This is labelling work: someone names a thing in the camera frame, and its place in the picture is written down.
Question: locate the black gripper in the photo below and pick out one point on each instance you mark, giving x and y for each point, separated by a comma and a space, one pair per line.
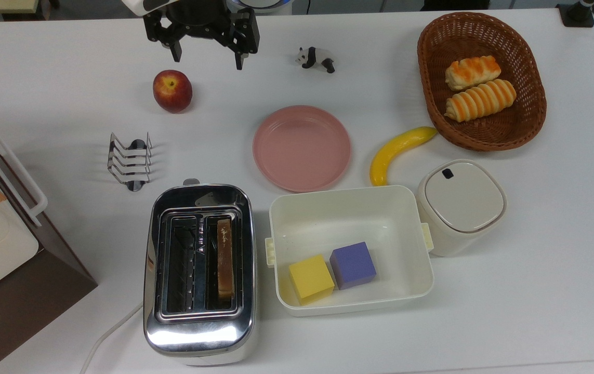
200, 21

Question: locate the yellow cube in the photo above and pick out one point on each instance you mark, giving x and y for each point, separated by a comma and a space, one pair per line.
311, 279

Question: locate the yellow banana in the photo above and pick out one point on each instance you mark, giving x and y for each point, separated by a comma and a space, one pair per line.
393, 151

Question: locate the toast bread slice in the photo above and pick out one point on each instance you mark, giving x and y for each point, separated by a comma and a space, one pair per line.
225, 259

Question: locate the metal toast rack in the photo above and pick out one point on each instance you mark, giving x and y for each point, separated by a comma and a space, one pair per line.
130, 161

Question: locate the pink plate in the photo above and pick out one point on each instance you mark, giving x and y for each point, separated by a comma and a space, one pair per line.
302, 148

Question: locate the white lidded canister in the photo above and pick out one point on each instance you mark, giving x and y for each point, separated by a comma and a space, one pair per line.
463, 202

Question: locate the short glazed bread roll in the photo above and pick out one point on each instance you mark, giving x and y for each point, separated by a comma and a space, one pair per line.
472, 72

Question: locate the panda toy figure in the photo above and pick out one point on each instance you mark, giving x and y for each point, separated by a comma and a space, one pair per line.
316, 57

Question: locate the long striped bread roll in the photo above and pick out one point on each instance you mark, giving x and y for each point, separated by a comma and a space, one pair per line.
479, 100

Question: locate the silver toaster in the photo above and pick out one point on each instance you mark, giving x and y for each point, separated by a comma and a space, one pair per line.
198, 332

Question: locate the purple cube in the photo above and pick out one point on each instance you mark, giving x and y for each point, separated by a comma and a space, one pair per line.
353, 265

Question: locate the red apple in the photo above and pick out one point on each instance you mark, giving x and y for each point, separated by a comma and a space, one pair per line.
172, 91

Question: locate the brown wicker basket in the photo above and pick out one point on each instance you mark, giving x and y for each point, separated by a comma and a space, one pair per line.
434, 78

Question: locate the white plastic container box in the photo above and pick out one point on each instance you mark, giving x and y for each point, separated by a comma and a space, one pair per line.
374, 218

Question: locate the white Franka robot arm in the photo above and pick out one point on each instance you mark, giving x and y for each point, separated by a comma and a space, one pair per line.
135, 5

